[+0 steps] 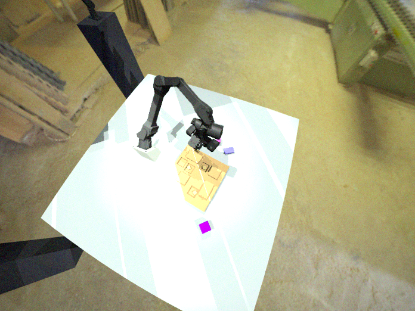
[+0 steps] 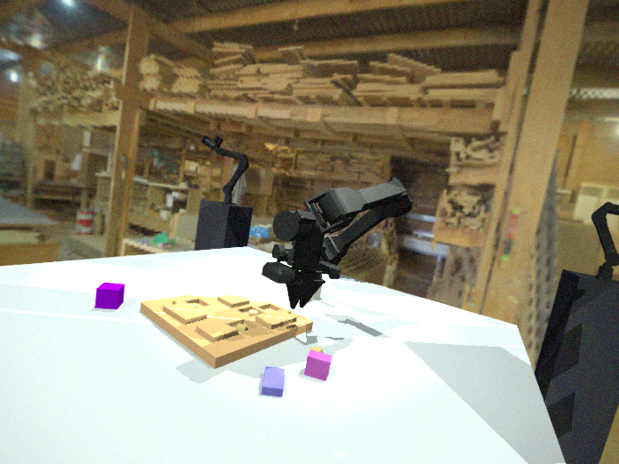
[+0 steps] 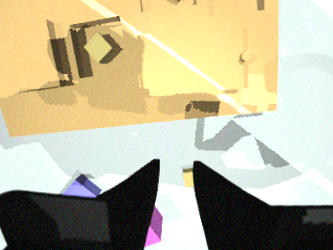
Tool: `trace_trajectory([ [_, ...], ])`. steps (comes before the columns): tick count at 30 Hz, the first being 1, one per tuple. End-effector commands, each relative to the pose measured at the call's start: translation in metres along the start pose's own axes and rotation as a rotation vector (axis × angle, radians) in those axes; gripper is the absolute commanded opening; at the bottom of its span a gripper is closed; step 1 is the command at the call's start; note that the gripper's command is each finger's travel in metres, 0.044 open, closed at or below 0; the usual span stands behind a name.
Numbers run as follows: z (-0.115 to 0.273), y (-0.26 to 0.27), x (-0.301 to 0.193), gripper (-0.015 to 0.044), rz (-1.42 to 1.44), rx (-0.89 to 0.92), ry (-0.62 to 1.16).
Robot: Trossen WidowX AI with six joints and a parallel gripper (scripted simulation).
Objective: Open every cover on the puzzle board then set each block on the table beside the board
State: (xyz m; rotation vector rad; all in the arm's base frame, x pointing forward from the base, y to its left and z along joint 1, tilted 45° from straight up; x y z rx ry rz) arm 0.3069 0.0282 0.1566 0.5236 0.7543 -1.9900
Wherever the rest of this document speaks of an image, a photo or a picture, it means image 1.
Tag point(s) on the purple cube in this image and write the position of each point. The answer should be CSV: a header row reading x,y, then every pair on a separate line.
x,y
204,227

